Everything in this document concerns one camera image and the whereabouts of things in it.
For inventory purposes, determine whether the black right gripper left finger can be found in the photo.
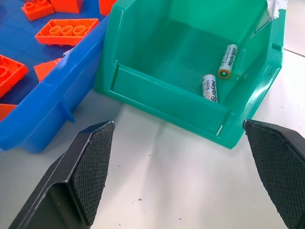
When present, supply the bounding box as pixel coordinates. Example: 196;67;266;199
8;121;116;229

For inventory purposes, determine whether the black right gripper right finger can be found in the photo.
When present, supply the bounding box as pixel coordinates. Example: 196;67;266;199
242;119;305;229

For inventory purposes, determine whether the blue plastic tray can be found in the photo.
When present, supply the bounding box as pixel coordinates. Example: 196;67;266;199
0;0;112;153

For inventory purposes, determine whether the white Heybright AA battery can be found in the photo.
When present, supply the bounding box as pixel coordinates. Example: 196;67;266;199
202;74;218;104
217;44;239;80

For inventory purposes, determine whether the upside-down red plastic brick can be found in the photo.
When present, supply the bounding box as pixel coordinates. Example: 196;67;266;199
0;54;29;98

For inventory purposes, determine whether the green plastic storage bin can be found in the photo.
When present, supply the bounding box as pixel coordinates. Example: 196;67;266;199
93;0;288;150

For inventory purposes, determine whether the white tape piece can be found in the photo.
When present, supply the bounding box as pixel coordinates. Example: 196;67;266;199
266;0;289;21

